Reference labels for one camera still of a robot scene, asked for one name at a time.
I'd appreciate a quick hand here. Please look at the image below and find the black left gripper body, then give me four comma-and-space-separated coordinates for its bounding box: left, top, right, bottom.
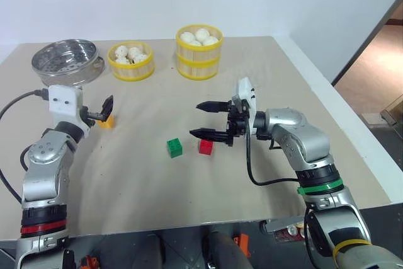
78, 105, 97, 129

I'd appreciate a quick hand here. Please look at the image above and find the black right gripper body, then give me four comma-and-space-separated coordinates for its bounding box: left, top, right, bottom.
224, 98, 253, 147

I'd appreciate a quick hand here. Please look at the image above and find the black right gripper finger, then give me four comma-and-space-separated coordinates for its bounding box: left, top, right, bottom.
188, 127, 234, 147
195, 100, 232, 114

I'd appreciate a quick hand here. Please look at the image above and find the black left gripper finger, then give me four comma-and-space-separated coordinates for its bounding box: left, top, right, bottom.
95, 94, 115, 123

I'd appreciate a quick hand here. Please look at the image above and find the yellow toy cube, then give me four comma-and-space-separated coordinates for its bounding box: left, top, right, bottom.
95, 115, 115, 130

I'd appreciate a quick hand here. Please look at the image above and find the red toy cube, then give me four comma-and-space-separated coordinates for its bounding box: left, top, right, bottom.
198, 139, 215, 156

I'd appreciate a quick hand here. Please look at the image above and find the green toy cube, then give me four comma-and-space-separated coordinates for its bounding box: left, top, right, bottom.
166, 137, 184, 159

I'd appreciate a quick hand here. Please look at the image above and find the yellow rimmed bamboo steamer basket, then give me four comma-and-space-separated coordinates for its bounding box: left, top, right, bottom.
176, 53, 221, 81
107, 41, 156, 83
175, 24, 225, 61

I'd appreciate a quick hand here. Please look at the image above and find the perforated steel steamer pot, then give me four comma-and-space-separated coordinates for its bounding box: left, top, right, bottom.
30, 38, 106, 88

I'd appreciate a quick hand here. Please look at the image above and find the beige table cover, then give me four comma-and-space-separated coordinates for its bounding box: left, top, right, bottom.
0, 36, 390, 242

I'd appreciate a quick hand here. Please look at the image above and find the orange plastic part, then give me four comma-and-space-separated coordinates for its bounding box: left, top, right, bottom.
79, 255, 101, 269
232, 232, 252, 258

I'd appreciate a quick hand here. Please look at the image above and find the dark rounded shape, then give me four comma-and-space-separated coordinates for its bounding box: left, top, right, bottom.
203, 231, 251, 269

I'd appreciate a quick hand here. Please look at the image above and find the clear glass box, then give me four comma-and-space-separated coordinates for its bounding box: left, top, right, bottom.
361, 93, 403, 141

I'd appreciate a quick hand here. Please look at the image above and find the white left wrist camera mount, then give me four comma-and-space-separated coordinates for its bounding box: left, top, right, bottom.
47, 85, 92, 132

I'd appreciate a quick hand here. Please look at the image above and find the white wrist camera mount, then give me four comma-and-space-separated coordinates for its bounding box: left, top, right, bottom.
47, 85, 92, 132
230, 77, 258, 132

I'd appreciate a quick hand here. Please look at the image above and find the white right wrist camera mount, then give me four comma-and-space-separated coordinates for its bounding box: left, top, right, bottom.
230, 77, 258, 132

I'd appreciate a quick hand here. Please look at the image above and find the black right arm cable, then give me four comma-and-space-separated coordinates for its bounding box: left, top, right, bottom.
244, 121, 304, 186

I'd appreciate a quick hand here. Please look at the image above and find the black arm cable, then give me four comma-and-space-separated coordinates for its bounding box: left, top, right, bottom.
0, 89, 50, 204
244, 121, 304, 186

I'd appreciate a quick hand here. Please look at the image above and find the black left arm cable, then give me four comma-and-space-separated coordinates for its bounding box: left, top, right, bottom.
0, 89, 50, 204

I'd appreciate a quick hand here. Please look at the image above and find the grey metal bracket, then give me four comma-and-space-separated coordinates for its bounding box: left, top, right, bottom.
265, 217, 305, 245

